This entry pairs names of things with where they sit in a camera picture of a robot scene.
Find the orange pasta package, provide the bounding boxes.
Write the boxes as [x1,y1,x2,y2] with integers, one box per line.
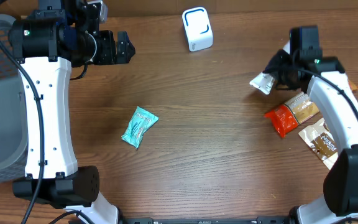
[264,92,319,139]

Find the white barcode scanner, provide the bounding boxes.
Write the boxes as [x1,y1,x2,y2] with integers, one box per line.
[181,7,213,52]

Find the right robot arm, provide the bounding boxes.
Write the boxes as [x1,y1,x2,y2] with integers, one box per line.
[264,26,358,223]

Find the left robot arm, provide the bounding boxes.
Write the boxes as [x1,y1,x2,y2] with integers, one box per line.
[9,1,135,223]

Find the teal toilet tissue pack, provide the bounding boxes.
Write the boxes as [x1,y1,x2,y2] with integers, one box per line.
[121,106,159,149]

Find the grey plastic shopping basket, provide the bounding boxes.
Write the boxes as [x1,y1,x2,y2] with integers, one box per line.
[0,49,28,182]

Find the white brown bread bag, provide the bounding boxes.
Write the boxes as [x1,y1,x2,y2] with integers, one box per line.
[298,118,338,170]

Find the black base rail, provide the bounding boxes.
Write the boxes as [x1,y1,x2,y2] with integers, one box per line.
[119,216,291,224]

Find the white green tube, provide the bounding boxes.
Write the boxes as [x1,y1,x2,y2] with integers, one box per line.
[249,50,280,95]

